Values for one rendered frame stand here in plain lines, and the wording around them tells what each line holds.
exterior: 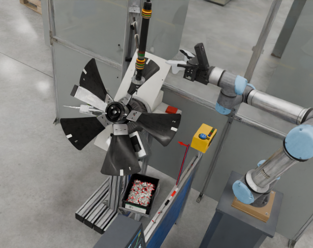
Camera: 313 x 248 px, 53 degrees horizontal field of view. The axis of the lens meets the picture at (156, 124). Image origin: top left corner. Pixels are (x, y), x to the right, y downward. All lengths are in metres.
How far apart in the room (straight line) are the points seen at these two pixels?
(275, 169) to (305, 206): 1.37
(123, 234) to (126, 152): 0.66
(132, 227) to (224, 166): 1.53
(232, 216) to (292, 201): 1.07
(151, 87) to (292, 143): 1.04
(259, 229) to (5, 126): 2.71
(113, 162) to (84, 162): 1.37
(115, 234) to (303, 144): 0.76
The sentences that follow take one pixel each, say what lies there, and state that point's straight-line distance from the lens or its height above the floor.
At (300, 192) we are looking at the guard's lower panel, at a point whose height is 0.59.
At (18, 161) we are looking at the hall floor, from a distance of 3.19.
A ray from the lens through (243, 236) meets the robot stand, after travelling 1.82.
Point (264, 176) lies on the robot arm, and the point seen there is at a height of 1.37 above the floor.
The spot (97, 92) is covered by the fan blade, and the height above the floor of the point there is 1.22.
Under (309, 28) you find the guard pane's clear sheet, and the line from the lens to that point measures 2.01.
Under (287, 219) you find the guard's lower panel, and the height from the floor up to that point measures 0.25.
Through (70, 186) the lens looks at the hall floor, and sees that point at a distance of 2.93.
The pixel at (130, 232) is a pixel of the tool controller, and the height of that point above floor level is 1.25.
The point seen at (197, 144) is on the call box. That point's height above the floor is 1.03.
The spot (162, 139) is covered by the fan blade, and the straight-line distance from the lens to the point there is 1.66.
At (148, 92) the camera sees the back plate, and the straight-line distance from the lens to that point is 1.99.
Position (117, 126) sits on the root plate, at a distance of 1.78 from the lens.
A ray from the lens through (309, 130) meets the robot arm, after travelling 1.22.
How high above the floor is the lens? 2.32
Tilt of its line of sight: 40 degrees down
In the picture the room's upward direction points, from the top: 11 degrees clockwise
